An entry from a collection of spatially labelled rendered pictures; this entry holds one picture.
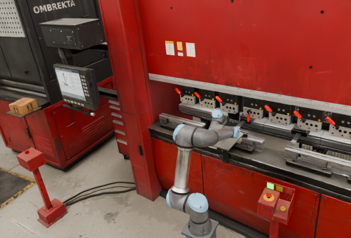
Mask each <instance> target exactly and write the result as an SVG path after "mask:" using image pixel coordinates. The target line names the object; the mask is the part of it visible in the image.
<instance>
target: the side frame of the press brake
mask: <svg viewBox="0 0 351 238"><path fill-rule="evenodd" d="M98 1H99V6H100V11H101V17H102V22H103V27H104V32H105V35H106V41H107V46H108V51H109V56H110V61H111V66H112V71H113V77H114V82H115V87H116V92H117V95H118V101H119V106H120V111H121V116H122V121H123V126H124V132H125V137H126V142H127V147H128V152H129V156H130V161H131V166H132V171H133V177H134V182H135V187H136V192H137V194H139V195H141V196H143V197H145V198H147V199H149V200H151V201H155V200H156V199H157V198H158V197H159V196H160V194H159V193H160V192H161V191H162V190H163V187H162V186H161V184H160V181H159V178H158V176H157V173H156V166H155V159H154V153H153V147H152V142H151V136H150V132H149V129H148V128H149V127H151V126H152V125H154V124H155V123H156V122H158V121H159V120H160V119H159V115H160V114H161V113H166V114H170V115H174V116H178V117H181V118H185V119H188V120H193V117H192V116H189V115H185V114H181V113H180V110H179V104H180V103H182V102H181V100H180V94H178V93H177V92H176V91H175V89H176V88H178V89H179V90H180V87H179V85H177V84H171V83H168V82H162V81H156V80H150V79H149V74H148V67H147V59H146V52H145V46H144V38H143V31H142V24H141V17H140V13H139V5H138V0H98Z"/></svg>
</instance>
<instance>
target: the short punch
mask: <svg viewBox="0 0 351 238"><path fill-rule="evenodd" d="M228 117H229V118H230V119H232V120H233V121H234V122H238V123H239V122H240V112H239V113H236V114H232V113H228Z"/></svg>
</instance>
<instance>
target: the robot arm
mask: <svg viewBox="0 0 351 238"><path fill-rule="evenodd" d="M211 115H212V121H211V123H210V126H209V129H203V128H199V127H195V126H190V125H187V124H186V125H185V124H180V125H178V126H177V127H176V129H175V130H174V133H173V140H174V141H175V142H176V147H177V148H178V154H177V164H176V170H175V179H174V185H173V186H172V187H171V189H169V190H168V193H167V198H166V200H167V204H168V206H169V207H171V208H173V209H176V210H179V211H181V212H184V213H187V214H189V215H190V219H189V222H188V230H189V232H190V233H191V234H192V235H194V236H197V237H203V236H206V235H208V234H209V233H210V232H211V230H212V222H211V220H210V218H209V216H208V202H207V199H206V197H205V196H204V195H203V194H200V193H196V194H195V193H192V194H189V192H190V189H189V188H188V180H189V171H190V163H191V153H192V150H193V149H194V148H195V147H208V146H212V145H215V144H217V142H219V141H222V140H225V139H228V138H238V137H239V133H240V131H239V129H238V128H236V127H235V126H234V127H231V126H232V124H233V123H234V121H233V120H232V119H230V118H229V117H228V116H225V115H224V114H223V113H222V111H221V110H219V109H214V110H213V111H212V113H211ZM230 120H231V121H230ZM232 121H233V123H232Z"/></svg>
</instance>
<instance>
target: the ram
mask: <svg viewBox="0 0 351 238"><path fill-rule="evenodd" d="M138 5H139V13H140V17H141V24H142V31H143V38H144V46H145V52H146V59H147V67H148V73H149V74H156V75H162V76H168V77H174V78H181V79H187V80H194V81H200V82H206V83H210V84H217V85H223V86H230V87H236V88H242V89H248V90H255V91H261V92H267V93H273V94H280V95H284V96H290V97H296V98H303V99H309V100H316V101H322V102H328V103H335V104H341V105H347V106H351V0H138ZM165 41H173V46H174V55H168V54H167V52H166V43H165ZM177 42H182V50H178V47H177ZM186 42H187V43H195V57H190V56H187V55H186ZM178 52H183V56H179V55H178ZM149 79H150V80H156V81H162V82H168V83H171V84H177V85H183V86H189V87H194V88H200V89H206V90H211V91H217V92H223V93H229V94H235V95H239V96H244V97H250V98H256V99H261V100H267V101H273V102H279V103H284V104H290V105H296V106H301V107H306V108H311V109H317V110H322V111H329V112H334V113H340V114H346V115H351V111H347V110H341V109H335V108H329V107H325V106H319V105H313V104H307V103H301V102H295V101H289V100H283V99H277V98H271V97H265V96H259V95H255V94H249V93H243V92H237V91H231V90H225V89H219V88H213V87H207V86H201V85H195V84H189V83H185V82H179V81H173V80H167V79H161V78H155V77H149Z"/></svg>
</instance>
